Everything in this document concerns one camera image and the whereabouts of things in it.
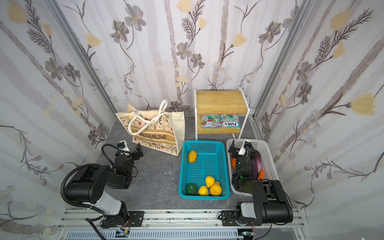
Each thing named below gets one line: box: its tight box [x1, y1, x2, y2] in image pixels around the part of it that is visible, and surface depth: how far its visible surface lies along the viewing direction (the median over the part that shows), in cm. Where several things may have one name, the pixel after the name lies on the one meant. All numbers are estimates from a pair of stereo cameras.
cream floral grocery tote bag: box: [115, 99, 186, 156], surface depth 90 cm
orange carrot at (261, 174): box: [257, 169, 265, 180], surface depth 88 cm
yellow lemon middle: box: [198, 185, 209, 197], surface depth 81 cm
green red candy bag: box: [201, 114, 221, 129], surface depth 95 cm
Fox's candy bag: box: [214, 114, 242, 129], surface depth 95 cm
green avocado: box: [185, 183, 198, 196], surface depth 81 cm
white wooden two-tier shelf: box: [194, 87, 251, 141], surface depth 85 cm
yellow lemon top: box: [188, 150, 197, 163], surface depth 95 cm
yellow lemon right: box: [205, 175, 215, 188], surface depth 85 cm
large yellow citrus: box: [210, 181, 223, 197], surface depth 80 cm
